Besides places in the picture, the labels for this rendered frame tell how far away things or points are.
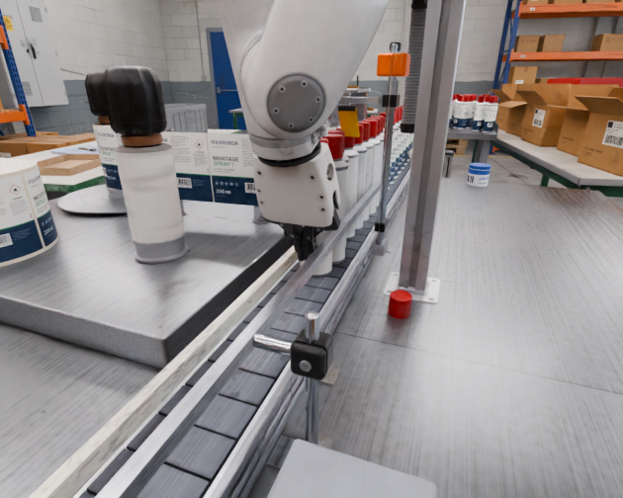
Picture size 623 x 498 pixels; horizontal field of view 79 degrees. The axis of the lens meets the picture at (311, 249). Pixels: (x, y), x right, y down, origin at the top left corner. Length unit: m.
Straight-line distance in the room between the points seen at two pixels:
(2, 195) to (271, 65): 0.56
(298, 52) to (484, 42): 8.08
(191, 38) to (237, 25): 8.67
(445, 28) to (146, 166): 0.46
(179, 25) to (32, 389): 8.81
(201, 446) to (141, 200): 0.40
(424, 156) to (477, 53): 7.75
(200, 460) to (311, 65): 0.32
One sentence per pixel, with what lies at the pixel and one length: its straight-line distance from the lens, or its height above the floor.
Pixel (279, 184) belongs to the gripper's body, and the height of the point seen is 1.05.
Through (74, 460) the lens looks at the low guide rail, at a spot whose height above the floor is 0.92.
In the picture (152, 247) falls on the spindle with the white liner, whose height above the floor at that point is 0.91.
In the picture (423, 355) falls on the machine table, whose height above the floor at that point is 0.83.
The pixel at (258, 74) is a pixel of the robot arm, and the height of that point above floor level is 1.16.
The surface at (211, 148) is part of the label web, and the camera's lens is 0.83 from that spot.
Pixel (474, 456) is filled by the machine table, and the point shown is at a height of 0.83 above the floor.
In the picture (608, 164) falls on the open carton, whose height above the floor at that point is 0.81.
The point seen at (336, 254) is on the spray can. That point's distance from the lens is 0.62.
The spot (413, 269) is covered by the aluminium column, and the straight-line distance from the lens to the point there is 0.66.
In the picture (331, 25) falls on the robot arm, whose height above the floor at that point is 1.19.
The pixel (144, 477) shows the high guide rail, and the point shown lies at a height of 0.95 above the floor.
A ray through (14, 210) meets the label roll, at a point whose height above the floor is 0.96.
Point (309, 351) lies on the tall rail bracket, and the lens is 0.30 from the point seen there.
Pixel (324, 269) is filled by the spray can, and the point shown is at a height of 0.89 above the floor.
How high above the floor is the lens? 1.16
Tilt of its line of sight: 24 degrees down
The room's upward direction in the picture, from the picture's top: straight up
